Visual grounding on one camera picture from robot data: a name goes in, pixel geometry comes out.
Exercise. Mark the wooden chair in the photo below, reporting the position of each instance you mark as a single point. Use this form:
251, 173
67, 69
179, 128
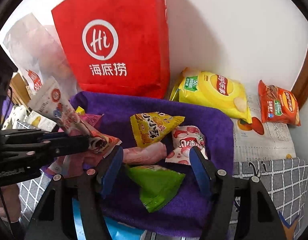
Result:
20, 95

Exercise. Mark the long pink white snack packet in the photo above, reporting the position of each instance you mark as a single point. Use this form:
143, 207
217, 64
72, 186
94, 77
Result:
53, 103

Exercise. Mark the person left hand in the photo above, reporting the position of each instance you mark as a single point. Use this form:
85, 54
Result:
10, 195

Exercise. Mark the blue tissue pack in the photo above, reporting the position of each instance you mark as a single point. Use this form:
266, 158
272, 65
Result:
118, 230

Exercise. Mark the pink nougat packet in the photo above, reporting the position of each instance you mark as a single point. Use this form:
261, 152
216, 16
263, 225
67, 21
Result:
145, 156

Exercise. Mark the purple towel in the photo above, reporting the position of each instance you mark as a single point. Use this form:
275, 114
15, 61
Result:
117, 110

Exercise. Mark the orange Lays chips bag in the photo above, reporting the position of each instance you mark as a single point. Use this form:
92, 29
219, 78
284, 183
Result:
278, 105

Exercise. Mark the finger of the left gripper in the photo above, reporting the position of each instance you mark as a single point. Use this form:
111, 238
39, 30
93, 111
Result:
53, 135
67, 146

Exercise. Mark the yellow triangular snack bag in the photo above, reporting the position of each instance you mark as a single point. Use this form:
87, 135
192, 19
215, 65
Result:
149, 128

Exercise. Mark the pink white candy packet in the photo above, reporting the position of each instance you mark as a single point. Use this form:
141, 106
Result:
184, 138

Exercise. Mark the white Miniso plastic bag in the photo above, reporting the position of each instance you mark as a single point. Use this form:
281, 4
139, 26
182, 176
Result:
38, 53

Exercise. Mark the pink purple snack packet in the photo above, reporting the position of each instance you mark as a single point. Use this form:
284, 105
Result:
93, 119

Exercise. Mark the green triangular snack bag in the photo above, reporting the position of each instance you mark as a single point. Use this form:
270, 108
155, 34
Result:
157, 185

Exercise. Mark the red Haidilao paper bag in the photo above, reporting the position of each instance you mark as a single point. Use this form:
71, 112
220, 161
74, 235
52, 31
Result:
116, 46

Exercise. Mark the yellow Lays chips bag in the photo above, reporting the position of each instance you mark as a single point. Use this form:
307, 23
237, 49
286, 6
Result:
212, 90

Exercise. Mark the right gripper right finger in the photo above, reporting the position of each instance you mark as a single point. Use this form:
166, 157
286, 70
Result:
204, 171

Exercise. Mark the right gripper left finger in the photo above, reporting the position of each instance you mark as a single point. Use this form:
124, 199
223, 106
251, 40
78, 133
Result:
112, 166

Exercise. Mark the brown wooden door frame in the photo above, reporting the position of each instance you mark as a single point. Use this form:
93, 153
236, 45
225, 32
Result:
300, 88

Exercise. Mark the grey checked bedsheet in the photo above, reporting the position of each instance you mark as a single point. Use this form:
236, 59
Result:
286, 181

